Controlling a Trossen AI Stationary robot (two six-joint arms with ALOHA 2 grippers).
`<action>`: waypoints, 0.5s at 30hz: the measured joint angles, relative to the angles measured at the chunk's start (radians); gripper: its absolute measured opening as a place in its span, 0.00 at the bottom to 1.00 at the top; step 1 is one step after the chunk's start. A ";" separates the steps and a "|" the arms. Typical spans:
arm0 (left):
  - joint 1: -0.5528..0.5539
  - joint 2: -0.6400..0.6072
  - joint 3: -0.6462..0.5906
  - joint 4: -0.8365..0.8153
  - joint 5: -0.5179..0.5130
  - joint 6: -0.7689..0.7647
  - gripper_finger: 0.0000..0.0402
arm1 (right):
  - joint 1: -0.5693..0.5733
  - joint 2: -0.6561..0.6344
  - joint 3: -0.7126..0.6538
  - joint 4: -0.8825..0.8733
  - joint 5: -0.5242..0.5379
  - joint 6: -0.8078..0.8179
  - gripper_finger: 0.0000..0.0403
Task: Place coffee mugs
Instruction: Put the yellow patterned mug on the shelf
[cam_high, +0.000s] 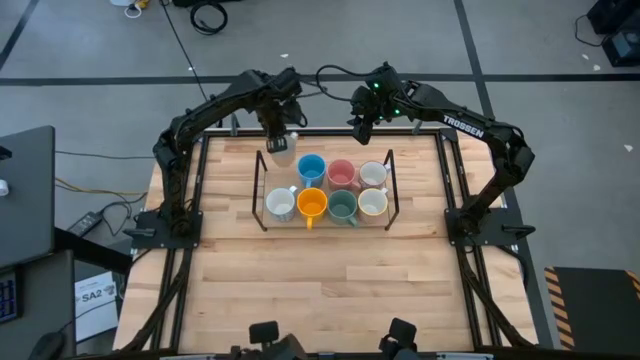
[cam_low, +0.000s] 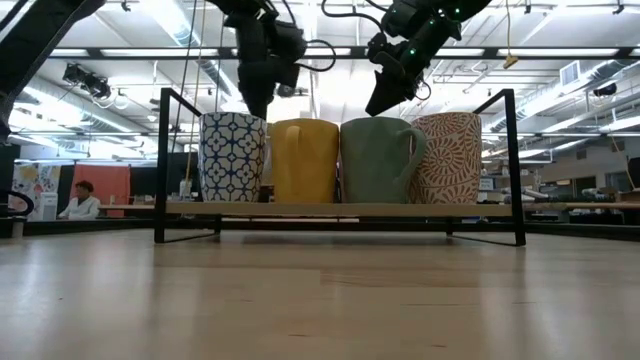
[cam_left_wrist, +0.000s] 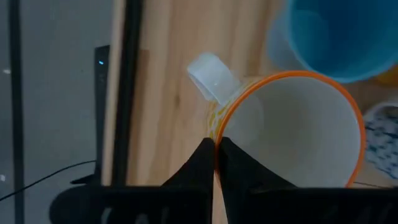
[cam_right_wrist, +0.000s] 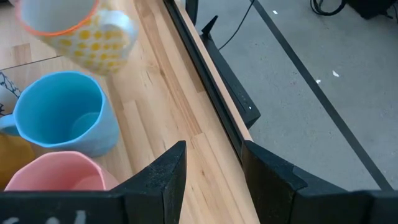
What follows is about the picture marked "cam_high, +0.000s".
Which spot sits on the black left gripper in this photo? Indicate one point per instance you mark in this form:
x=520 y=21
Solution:
x=280 y=112

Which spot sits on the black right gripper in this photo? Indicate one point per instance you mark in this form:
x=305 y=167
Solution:
x=372 y=107

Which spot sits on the navy patterned white mug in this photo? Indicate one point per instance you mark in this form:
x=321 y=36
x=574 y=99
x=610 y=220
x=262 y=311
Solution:
x=286 y=157

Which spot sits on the plain blue mug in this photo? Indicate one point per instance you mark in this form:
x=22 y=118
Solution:
x=311 y=167

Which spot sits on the red patterned white mug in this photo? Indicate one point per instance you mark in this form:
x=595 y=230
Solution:
x=373 y=175

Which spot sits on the pink faceted mug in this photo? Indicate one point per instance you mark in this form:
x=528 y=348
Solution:
x=341 y=175

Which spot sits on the grey patterned white mug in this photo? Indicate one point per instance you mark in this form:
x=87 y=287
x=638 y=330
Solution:
x=280 y=204

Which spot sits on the plain yellow mug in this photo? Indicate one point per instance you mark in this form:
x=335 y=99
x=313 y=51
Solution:
x=312 y=205

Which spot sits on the yellow dotted white mug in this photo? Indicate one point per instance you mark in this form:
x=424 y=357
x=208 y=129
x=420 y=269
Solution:
x=372 y=202

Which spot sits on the green mug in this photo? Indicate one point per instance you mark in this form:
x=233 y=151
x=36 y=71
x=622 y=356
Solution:
x=343 y=206

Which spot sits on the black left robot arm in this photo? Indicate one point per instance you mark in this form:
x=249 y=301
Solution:
x=200 y=112

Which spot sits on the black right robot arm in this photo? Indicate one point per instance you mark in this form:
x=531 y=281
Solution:
x=480 y=130

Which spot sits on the black power adapter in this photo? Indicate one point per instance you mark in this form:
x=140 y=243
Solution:
x=85 y=224

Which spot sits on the white printed paper sheet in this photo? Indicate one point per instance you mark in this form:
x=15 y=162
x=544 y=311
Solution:
x=95 y=310

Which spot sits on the black desk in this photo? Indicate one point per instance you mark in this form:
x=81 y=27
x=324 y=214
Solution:
x=25 y=200

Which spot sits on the black equipment box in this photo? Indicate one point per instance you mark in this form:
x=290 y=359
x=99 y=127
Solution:
x=622 y=47
x=615 y=15

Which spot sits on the white roll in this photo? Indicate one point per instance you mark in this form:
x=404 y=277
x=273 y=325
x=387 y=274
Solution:
x=3 y=187

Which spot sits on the grey desk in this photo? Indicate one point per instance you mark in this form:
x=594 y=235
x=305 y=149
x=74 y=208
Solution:
x=45 y=300

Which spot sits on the black hazard striped mat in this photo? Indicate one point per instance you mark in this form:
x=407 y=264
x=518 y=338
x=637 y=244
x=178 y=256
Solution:
x=595 y=310

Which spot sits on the black computer mouse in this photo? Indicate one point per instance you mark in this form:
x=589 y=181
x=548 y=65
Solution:
x=47 y=346

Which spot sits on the blue lit keypad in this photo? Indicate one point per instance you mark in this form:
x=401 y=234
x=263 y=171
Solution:
x=9 y=297

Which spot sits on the black table rig frame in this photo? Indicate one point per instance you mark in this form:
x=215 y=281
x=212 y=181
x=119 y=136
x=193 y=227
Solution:
x=320 y=132

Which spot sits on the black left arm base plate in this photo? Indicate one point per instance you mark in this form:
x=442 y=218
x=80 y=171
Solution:
x=155 y=235

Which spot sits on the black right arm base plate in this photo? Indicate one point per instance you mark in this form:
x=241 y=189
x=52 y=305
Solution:
x=495 y=232

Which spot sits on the black bracket mount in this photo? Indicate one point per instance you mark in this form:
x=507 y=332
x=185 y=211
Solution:
x=265 y=335
x=400 y=335

